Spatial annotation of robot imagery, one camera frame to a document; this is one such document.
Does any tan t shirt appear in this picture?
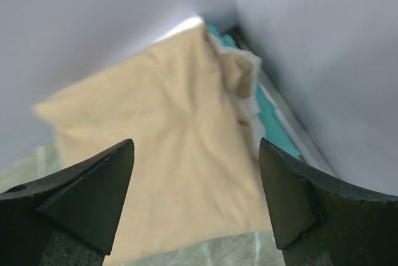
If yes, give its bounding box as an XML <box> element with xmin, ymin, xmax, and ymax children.
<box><xmin>34</xmin><ymin>25</ymin><xmax>271</xmax><ymax>265</ymax></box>

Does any white printed folded t shirt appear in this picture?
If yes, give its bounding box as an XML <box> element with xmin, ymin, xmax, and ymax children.
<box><xmin>214</xmin><ymin>34</ymin><xmax>264</xmax><ymax>117</ymax></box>

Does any teal folded t shirt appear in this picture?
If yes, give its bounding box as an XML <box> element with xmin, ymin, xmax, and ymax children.
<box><xmin>206</xmin><ymin>24</ymin><xmax>302</xmax><ymax>159</ymax></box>

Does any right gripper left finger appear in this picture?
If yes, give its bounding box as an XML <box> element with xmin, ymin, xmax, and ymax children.
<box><xmin>1</xmin><ymin>139</ymin><xmax>134</xmax><ymax>265</ymax></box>

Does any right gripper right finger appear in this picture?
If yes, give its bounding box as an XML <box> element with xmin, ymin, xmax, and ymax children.
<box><xmin>259</xmin><ymin>139</ymin><xmax>397</xmax><ymax>265</ymax></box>

